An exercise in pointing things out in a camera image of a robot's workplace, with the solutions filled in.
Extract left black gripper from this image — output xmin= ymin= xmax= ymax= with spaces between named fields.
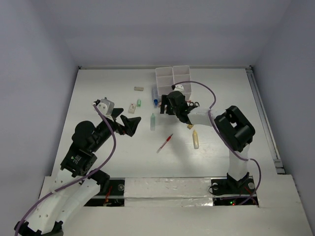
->
xmin=91 ymin=108 xmax=141 ymax=151

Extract left white compartment organizer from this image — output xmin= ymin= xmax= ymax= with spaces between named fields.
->
xmin=155 ymin=67 xmax=173 ymax=100

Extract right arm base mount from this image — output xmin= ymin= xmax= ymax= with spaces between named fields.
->
xmin=208 ymin=177 xmax=259 ymax=206

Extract grey beige eraser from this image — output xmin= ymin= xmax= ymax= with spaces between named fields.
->
xmin=134 ymin=87 xmax=144 ymax=91

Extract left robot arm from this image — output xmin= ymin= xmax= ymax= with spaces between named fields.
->
xmin=14 ymin=108 xmax=141 ymax=236

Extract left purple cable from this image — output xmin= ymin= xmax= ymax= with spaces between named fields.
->
xmin=14 ymin=102 xmax=117 ymax=234

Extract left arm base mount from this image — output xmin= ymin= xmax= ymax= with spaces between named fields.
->
xmin=84 ymin=178 xmax=125 ymax=207

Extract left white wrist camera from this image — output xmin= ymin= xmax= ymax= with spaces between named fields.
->
xmin=94 ymin=98 xmax=115 ymax=116

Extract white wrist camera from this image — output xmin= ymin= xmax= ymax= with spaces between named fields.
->
xmin=171 ymin=84 xmax=185 ymax=92
xmin=94 ymin=98 xmax=115 ymax=116

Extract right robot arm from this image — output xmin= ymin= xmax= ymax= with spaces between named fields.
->
xmin=160 ymin=91 xmax=255 ymax=193

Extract black handled scissors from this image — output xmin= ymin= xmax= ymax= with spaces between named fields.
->
xmin=187 ymin=102 xmax=200 ymax=110

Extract white pink eraser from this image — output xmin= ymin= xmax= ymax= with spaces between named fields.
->
xmin=128 ymin=103 xmax=137 ymax=114

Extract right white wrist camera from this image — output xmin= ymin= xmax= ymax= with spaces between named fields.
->
xmin=171 ymin=84 xmax=185 ymax=92

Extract red gel pen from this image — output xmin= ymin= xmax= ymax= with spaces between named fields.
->
xmin=157 ymin=134 xmax=173 ymax=153

